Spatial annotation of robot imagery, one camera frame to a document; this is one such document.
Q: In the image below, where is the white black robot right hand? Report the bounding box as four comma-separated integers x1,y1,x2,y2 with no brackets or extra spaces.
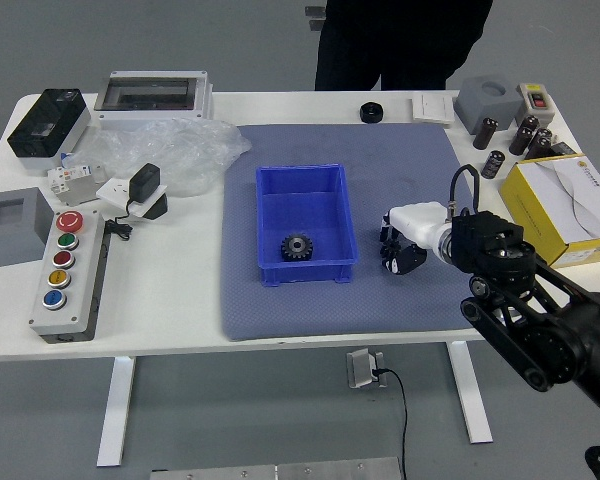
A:
378,201,454,276

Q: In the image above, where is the big black gear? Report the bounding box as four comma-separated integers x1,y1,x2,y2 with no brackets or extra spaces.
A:
279,234,315,264

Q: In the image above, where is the yellow white cardboard box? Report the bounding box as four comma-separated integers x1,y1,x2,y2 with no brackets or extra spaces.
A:
498,153,600,270

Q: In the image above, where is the grey distribution box clear lid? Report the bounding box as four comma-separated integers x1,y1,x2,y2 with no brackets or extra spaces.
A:
93,70,215,132

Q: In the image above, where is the grey five-button control box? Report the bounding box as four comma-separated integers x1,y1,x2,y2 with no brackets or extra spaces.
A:
28,209,112,345

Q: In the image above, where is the grey-blue mat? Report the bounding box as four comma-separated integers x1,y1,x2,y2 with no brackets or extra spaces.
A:
218,122,509,342

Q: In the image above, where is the blue plastic bin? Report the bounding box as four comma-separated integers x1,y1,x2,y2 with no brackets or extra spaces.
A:
255,163,361,289

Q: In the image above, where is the grey block with round hole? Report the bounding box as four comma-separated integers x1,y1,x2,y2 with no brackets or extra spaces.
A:
453,76,525,134

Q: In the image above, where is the silver floor socket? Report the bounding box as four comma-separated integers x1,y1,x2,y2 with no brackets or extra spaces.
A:
346,348,389,390

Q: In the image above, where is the white table leg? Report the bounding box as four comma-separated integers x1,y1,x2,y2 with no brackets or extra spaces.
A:
95,355,137,469
447,341,495,445

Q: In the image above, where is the person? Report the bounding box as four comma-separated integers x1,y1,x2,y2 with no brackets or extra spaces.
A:
313,0,495,92

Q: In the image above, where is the clear plastic bag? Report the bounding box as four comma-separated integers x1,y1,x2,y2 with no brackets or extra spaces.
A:
72,117,253,199

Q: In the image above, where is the black power adapter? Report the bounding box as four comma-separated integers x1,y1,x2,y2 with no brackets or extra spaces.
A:
127,162,162,205

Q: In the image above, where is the grey metal plate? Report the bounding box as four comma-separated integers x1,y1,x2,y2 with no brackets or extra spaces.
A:
149,456,404,480

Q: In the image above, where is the white circuit breaker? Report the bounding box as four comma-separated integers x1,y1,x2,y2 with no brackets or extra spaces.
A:
47,163,109,207

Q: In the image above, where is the grey block with square hole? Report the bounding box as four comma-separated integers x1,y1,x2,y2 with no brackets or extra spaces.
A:
0,187,56,269

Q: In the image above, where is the white wall switch panel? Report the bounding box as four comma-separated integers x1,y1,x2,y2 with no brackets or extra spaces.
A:
410,94,455,127

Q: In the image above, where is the black round ring nut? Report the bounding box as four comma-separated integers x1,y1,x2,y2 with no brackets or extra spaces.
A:
358,101,386,124

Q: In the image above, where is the grey two-button switch box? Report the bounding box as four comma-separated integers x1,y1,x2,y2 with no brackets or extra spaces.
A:
517,81,557,121

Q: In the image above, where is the black floor cable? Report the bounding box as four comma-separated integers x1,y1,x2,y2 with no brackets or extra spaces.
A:
372,367,410,480

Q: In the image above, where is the grey metal bracket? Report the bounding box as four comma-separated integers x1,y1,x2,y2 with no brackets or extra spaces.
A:
304,5,327,31

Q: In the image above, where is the black adapter cord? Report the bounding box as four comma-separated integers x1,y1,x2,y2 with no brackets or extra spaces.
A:
102,199,136,242

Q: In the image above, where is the black enclosure with grey base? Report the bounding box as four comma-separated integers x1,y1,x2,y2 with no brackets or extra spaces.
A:
6,88,92,176

